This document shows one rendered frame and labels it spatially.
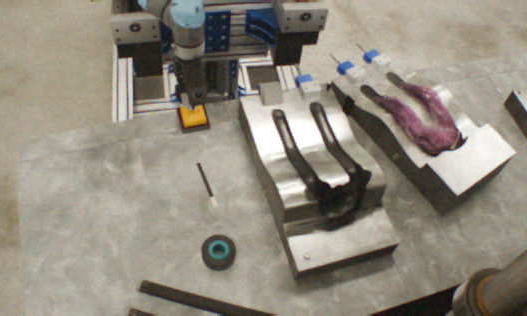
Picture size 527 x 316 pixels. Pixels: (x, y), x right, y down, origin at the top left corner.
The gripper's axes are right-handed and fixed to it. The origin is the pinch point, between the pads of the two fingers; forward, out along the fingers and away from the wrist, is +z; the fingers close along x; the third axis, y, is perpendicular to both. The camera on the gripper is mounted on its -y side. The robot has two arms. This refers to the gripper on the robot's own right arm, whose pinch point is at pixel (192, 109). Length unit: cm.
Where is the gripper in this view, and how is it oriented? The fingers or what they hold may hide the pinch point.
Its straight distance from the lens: 139.7
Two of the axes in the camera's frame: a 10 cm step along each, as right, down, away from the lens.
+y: -2.9, -8.0, 5.2
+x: -9.5, 2.0, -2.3
